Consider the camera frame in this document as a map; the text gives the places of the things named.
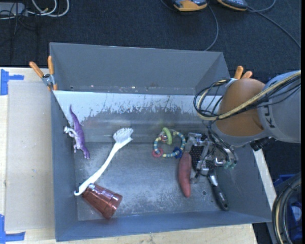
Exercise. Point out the red-brown sweet potato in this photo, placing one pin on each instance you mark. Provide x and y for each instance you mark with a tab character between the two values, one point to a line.
185	174

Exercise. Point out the black cylinder on white bracket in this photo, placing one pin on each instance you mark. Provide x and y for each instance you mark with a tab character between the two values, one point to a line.
260	144

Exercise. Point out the grey metal bin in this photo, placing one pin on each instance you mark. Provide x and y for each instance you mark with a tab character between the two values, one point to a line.
142	177

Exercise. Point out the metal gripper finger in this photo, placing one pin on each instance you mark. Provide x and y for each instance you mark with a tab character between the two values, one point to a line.
202	168
197	139

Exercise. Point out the white dish brush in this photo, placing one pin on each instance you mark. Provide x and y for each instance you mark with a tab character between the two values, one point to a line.
109	157

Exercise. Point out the red translucent cup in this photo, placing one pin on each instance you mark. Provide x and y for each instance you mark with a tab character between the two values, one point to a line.
103	199

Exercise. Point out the purple toy dinosaur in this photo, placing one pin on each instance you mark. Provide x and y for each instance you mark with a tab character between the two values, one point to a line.
78	136

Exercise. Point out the pale flat board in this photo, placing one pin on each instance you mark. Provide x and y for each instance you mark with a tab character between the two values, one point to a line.
28	149

